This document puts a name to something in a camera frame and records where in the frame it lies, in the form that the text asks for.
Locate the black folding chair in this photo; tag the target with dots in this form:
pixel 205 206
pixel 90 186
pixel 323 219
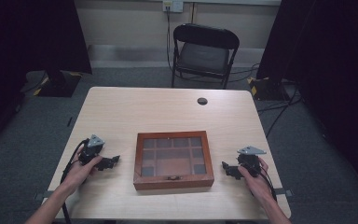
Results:
pixel 203 56

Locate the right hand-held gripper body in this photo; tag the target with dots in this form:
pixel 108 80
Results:
pixel 249 158

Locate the person's right hand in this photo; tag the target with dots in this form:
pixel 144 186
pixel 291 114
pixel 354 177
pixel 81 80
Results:
pixel 256 183

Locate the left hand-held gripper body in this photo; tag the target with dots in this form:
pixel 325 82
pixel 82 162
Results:
pixel 90 148

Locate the black stand base yellow tape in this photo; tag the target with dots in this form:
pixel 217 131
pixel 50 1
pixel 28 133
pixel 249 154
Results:
pixel 267 88

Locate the white wall socket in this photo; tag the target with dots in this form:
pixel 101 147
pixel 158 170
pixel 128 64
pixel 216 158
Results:
pixel 172 5

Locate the wooden box with glass lid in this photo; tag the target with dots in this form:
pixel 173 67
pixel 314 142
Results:
pixel 173 158

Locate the person's left hand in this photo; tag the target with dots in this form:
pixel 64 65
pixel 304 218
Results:
pixel 80 172

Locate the dark curtain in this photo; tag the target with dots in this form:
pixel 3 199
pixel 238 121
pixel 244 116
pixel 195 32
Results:
pixel 28 46
pixel 329 62

